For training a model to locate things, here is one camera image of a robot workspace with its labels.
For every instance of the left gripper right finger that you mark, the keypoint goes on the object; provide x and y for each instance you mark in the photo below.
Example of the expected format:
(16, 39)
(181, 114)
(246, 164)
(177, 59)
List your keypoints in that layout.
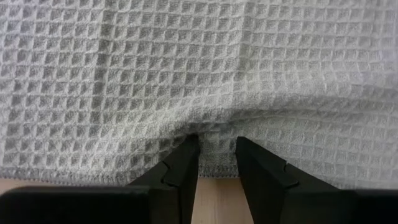
(267, 189)

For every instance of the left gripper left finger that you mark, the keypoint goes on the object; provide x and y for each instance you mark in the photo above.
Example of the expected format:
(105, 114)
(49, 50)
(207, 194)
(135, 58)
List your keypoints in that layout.
(177, 186)

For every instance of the grey waffle microfiber towel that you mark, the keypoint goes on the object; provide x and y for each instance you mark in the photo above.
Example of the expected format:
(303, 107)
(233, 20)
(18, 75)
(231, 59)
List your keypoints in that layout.
(199, 77)

